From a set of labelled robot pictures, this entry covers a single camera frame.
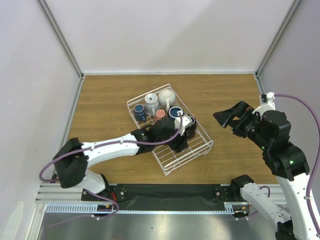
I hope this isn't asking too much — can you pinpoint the red mug white interior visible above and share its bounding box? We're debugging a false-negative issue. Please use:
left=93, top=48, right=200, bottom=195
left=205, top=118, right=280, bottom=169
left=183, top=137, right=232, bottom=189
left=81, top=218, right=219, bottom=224
left=154, top=109, right=166, bottom=123

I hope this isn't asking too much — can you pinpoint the dark blue enamel mug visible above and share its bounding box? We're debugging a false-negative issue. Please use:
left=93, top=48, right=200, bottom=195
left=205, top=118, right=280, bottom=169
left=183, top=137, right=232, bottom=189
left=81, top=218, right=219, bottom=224
left=167, top=106, right=185, bottom=120

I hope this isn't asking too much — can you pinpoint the clear plastic cup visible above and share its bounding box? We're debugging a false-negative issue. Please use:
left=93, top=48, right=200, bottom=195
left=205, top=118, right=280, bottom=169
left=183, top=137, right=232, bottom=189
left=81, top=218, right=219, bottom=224
left=144, top=93, right=160, bottom=117

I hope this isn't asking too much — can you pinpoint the small dark blue cup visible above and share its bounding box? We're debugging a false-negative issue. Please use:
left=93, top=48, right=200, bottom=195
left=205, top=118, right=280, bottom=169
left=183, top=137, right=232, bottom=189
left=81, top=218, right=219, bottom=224
left=133, top=104, right=147, bottom=123

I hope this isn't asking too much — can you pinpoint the white speckled mug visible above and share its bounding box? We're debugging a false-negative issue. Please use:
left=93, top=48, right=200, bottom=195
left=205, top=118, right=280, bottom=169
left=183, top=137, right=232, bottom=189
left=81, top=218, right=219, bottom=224
left=158, top=89, right=176, bottom=112

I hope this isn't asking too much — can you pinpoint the black mug white interior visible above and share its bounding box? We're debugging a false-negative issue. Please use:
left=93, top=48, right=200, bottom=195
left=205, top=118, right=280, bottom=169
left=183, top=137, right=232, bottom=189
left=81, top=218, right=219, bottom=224
left=185, top=115, right=197, bottom=139

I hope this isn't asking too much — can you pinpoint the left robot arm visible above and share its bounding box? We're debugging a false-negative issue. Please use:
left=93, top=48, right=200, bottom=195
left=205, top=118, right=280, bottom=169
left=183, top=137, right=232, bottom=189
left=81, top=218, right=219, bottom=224
left=53, top=116, right=194, bottom=201

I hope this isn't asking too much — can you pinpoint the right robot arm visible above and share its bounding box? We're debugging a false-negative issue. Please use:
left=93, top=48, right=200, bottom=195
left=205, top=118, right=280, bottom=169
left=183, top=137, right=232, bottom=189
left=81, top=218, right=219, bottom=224
left=213, top=101, right=320, bottom=240

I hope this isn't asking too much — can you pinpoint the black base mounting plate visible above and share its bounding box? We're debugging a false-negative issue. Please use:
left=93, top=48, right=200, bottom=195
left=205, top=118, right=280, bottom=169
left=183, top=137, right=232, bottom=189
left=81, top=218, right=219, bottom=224
left=81, top=183, right=241, bottom=211

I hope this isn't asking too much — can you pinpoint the white wire dish rack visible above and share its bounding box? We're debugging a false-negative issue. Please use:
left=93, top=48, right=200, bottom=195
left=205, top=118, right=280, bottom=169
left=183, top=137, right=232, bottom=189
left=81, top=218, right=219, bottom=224
left=126, top=83, right=214, bottom=176

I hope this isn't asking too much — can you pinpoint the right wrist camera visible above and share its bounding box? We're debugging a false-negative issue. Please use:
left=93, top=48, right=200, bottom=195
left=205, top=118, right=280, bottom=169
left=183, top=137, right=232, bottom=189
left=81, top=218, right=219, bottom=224
left=252, top=91, right=276, bottom=116

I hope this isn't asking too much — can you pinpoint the aluminium cable duct rail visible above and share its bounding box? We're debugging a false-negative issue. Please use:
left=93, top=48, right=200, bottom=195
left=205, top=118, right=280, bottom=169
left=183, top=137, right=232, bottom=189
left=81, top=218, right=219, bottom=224
left=45, top=203, right=98, bottom=214

